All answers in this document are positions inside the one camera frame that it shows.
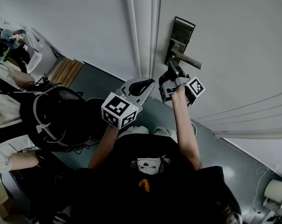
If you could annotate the person's right forearm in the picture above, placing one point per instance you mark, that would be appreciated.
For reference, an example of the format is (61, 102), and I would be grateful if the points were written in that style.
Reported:
(186, 129)

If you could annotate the person's black printed t-shirt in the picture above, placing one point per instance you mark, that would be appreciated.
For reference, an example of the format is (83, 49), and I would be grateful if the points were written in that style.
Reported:
(122, 195)

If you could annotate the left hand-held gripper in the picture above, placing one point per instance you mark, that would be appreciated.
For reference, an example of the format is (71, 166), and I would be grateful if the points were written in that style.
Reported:
(118, 109)

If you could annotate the wooden slat panel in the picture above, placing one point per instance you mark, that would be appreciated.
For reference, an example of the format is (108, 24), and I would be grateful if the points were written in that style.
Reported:
(67, 72)

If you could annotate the white door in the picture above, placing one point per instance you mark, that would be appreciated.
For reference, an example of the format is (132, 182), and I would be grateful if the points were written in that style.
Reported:
(236, 43)

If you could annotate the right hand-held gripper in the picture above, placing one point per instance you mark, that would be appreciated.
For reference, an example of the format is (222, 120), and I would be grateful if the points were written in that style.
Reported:
(195, 87)

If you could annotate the black door lock plate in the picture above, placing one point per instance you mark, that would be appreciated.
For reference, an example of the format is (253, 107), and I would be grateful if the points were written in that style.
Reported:
(181, 32)

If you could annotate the person's white shoe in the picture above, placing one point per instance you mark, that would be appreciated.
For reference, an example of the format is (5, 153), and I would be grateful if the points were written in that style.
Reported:
(164, 131)
(133, 130)

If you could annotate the person's left forearm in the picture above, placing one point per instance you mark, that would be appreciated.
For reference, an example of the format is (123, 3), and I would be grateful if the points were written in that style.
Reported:
(103, 146)

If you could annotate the white curved cabinet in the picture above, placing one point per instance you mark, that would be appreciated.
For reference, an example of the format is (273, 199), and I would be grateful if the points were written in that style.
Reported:
(41, 57)

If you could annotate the white paper roll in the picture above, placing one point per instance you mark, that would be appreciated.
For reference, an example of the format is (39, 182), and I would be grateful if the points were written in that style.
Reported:
(277, 190)

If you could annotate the white door frame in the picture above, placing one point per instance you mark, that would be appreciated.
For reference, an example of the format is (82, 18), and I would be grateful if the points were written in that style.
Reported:
(143, 31)

